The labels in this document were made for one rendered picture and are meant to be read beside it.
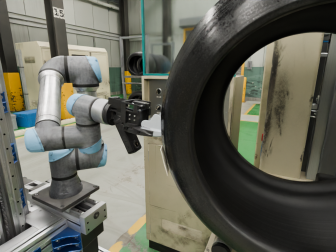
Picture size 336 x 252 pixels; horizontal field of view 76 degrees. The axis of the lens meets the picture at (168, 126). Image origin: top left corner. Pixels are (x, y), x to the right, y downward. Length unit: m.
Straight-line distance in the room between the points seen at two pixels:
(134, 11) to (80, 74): 11.60
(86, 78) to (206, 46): 0.71
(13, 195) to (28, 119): 4.79
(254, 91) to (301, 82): 9.09
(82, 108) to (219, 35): 0.46
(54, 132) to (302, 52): 0.79
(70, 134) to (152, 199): 0.97
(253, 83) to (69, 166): 9.17
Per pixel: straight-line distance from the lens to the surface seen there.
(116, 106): 0.63
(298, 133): 0.82
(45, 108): 0.83
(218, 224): 0.49
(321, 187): 0.75
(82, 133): 0.74
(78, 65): 1.02
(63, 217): 1.22
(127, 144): 0.64
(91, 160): 1.11
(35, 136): 0.76
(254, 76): 9.84
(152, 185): 1.52
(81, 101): 0.71
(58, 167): 1.13
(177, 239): 1.67
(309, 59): 0.79
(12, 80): 8.30
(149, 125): 0.58
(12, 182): 1.12
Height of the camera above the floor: 1.31
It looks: 15 degrees down
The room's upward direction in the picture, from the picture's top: straight up
